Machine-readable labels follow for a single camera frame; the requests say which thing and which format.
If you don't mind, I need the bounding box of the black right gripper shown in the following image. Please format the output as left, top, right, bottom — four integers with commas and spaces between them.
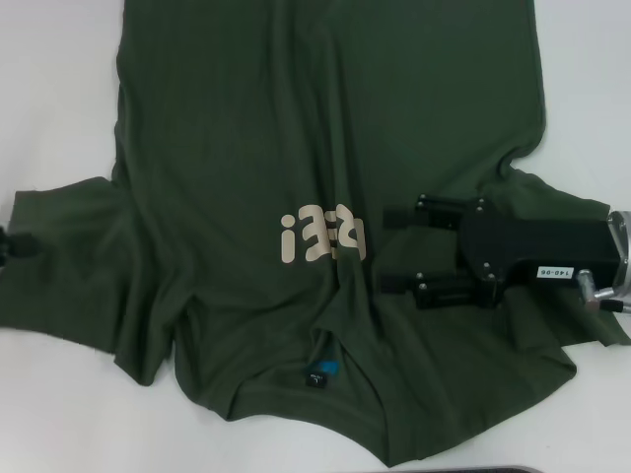
376, 194, 622, 311

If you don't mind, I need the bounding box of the dark green t-shirt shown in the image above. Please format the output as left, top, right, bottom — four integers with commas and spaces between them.
0, 0, 631, 469

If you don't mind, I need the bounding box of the dark flat panel edge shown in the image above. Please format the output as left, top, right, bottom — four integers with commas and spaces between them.
427, 463, 539, 473

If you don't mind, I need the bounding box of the right arm cable plug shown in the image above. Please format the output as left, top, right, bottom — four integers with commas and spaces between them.
576, 267, 631, 315

